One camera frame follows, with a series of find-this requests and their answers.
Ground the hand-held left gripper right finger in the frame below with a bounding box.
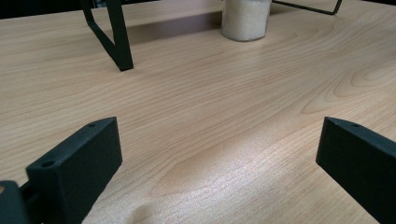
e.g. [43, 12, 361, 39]
[315, 116, 396, 224]

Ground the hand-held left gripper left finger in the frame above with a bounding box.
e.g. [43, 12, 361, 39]
[25, 116, 123, 224]

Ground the black metal rack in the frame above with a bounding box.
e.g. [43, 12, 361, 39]
[79, 0, 344, 72]

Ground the clear jar of white grains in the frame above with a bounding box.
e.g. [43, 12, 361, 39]
[220, 0, 273, 42]

